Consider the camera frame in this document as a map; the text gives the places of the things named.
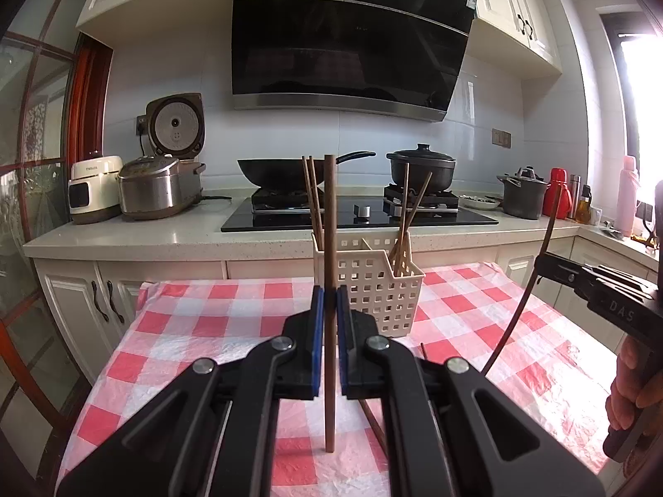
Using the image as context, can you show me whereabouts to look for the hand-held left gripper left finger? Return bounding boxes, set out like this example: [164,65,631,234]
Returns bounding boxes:
[54,287,325,497]

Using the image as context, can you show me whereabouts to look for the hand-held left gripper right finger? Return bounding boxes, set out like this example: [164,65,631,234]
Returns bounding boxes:
[336,286,605,497]

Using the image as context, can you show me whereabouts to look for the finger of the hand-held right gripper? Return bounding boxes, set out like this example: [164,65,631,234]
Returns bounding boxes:
[533,252,598,302]

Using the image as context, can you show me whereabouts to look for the brown wooden chopstick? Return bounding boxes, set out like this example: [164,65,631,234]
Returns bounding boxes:
[323,154,338,452]
[482,183,565,376]

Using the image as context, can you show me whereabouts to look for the cream plastic utensil basket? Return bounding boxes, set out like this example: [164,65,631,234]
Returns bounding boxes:
[311,233,426,338]

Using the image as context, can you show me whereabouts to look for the bunch of wooden chopsticks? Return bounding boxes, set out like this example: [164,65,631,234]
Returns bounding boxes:
[302,155,433,461]

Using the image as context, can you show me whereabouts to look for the person's right hand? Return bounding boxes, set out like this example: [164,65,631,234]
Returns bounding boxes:
[605,334,663,432]

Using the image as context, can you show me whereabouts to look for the amber oil bottle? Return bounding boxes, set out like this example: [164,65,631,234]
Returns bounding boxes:
[576,185,594,223]

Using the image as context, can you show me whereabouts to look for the dark metal tool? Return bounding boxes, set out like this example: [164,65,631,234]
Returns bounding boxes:
[629,202,658,249]

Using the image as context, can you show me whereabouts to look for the red thermos jug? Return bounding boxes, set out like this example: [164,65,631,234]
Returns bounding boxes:
[543,168,573,218]

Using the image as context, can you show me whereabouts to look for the grey lidded stockpot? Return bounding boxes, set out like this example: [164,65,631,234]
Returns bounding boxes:
[496,166,549,220]

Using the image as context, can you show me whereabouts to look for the pink water bottle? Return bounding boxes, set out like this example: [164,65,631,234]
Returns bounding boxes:
[616,155,639,237]

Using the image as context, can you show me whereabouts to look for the red white checkered tablecloth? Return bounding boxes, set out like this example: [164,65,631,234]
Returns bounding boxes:
[54,261,622,497]

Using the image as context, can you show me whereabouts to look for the plate of food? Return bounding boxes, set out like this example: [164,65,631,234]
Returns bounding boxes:
[460,193,502,210]

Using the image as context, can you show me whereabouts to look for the black lidded pot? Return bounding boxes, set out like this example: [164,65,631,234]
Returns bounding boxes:
[386,143,457,192]

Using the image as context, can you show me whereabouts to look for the bright window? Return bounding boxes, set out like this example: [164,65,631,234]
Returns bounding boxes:
[601,10,663,208]

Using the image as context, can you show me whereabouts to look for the white base cabinets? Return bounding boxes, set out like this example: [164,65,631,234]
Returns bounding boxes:
[34,235,663,374]

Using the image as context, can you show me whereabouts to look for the white stone countertop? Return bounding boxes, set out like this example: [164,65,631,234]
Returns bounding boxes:
[23,194,663,270]

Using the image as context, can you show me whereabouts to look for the black glass gas cooktop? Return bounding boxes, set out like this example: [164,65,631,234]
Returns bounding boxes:
[221,186,499,234]

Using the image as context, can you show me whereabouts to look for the silver rice cooker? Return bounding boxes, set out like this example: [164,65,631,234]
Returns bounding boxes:
[117,93,207,221]

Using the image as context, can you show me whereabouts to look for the black wok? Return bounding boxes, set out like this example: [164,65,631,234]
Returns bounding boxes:
[237,151,376,191]

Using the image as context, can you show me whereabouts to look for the small white cooker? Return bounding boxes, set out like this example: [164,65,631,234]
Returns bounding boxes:
[67,151,124,225]

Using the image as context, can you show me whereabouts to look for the white upper cabinet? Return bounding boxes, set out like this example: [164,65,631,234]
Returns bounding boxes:
[461,0,564,80]
[76,0,236,45]

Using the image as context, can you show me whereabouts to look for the black range hood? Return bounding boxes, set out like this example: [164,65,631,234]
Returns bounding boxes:
[231,0,478,124]

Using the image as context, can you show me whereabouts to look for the red framed glass door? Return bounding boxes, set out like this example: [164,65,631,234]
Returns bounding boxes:
[0,0,115,477]

